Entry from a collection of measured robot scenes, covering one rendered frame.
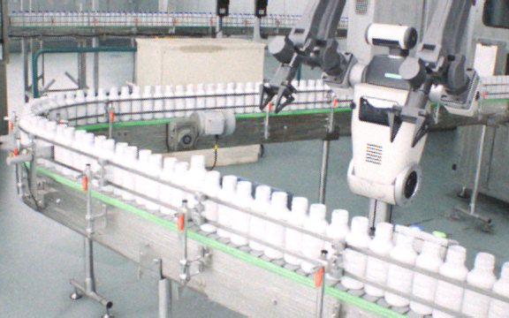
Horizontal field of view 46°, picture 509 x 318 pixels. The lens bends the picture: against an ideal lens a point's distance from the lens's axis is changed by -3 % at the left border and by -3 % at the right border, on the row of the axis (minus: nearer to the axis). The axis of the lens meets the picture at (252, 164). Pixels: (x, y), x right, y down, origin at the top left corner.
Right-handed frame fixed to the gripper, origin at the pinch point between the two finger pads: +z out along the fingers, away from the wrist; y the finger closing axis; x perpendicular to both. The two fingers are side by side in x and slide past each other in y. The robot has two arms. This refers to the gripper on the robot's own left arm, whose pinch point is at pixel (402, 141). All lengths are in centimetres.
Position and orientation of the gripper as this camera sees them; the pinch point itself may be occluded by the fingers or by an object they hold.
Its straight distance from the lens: 171.7
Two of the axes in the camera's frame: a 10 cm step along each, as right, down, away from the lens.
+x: 5.2, 3.0, 8.0
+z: -3.5, 9.3, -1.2
